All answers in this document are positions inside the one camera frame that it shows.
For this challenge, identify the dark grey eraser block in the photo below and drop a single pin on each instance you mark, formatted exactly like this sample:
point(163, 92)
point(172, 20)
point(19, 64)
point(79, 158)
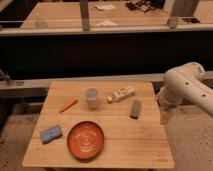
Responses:
point(135, 110)

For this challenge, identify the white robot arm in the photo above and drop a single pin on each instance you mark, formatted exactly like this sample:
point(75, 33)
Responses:
point(184, 82)

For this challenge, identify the white ceramic cup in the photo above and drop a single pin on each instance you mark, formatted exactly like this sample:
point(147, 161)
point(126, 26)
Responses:
point(91, 95)

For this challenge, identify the white tube bottle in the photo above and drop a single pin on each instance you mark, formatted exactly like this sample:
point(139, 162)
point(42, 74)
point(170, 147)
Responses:
point(121, 94)

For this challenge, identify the orange carrot toy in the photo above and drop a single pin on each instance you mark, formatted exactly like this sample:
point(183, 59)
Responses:
point(68, 104)

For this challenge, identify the orange round plate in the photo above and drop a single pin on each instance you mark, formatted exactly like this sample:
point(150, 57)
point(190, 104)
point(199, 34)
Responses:
point(85, 140)

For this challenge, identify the folded white paper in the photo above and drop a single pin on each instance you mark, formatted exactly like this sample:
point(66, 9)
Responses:
point(106, 23)

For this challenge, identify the blue sponge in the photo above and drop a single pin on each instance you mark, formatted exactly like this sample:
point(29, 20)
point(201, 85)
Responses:
point(50, 134)

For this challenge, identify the white paper sheet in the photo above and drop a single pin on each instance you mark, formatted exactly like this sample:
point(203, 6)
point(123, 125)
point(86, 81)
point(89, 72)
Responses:
point(105, 7)

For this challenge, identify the black clutter pile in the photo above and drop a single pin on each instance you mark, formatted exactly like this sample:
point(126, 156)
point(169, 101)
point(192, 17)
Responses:
point(145, 5)

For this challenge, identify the grey metal post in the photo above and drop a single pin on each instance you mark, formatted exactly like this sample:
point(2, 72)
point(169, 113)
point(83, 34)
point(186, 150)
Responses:
point(84, 15)

